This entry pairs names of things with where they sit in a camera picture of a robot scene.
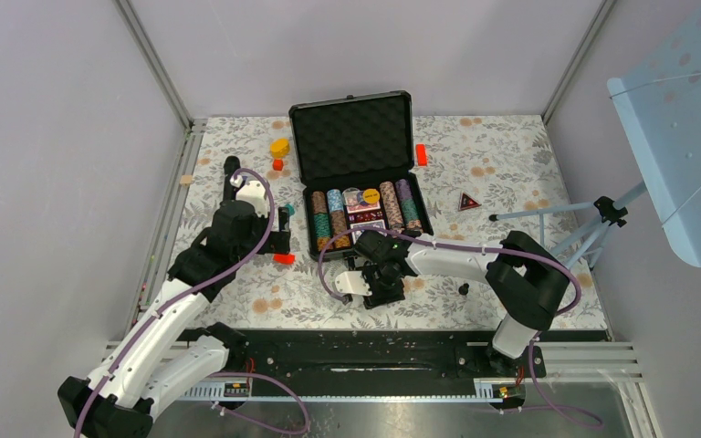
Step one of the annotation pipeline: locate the light blue tripod stand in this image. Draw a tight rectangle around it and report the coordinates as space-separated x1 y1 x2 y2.
488 182 647 270

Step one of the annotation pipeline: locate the light blue perforated panel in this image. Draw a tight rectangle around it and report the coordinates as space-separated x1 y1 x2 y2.
607 7 701 267

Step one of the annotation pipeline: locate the yellow cylinder block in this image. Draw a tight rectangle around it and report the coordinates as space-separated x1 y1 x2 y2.
270 138 290 160

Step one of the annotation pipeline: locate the purple chip stack far right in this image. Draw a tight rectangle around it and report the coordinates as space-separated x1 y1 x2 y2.
394 179 424 232

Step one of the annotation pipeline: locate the brown chip stack far left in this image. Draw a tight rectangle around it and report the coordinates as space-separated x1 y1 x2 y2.
311 191 333 251

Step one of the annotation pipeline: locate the floral table mat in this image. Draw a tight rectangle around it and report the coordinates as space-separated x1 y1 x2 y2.
173 116 577 330

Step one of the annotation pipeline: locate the clear plastic disc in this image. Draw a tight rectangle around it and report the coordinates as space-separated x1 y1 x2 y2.
342 188 360 211

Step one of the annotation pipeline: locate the red playing card deck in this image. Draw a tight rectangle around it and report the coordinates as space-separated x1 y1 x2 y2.
345 202 381 214

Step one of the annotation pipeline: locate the blue playing card deck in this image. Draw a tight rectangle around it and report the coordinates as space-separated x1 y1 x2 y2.
350 219 386 230

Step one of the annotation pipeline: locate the red black triangle card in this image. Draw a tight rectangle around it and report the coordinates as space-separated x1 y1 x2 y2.
458 193 481 212

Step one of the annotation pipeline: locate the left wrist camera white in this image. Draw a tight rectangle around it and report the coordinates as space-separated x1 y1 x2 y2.
230 175 270 217

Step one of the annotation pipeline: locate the yellow dealer button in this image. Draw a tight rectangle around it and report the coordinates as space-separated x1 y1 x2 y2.
361 188 381 205

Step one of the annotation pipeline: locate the black microphone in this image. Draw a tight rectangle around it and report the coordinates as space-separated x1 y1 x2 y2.
223 155 244 201

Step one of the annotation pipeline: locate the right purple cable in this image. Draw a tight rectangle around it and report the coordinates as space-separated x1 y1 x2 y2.
317 227 607 429

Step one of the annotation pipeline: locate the purple cable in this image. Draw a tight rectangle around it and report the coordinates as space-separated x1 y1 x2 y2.
317 227 607 429
73 167 312 438

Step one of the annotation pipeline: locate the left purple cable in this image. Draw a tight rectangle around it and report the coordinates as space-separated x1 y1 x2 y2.
73 167 312 438

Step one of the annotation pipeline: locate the red rectangular block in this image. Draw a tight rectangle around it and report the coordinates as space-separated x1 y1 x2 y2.
273 254 296 265

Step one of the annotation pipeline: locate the red block beside case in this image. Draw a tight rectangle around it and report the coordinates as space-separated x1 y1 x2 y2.
415 143 428 167

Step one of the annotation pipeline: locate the black poker chip case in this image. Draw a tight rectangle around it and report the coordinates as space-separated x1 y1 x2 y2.
288 90 434 260

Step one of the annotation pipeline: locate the black small knob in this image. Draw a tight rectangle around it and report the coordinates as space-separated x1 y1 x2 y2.
458 283 470 296

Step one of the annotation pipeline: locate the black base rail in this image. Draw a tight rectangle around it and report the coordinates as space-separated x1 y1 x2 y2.
130 323 549 399

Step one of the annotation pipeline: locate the small red cube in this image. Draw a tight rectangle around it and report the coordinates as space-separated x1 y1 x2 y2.
272 159 284 172

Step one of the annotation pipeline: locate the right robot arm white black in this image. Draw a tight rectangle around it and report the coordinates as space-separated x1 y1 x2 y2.
333 230 570 376

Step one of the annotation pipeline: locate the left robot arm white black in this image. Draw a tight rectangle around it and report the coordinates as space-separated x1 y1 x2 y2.
58 200 290 437

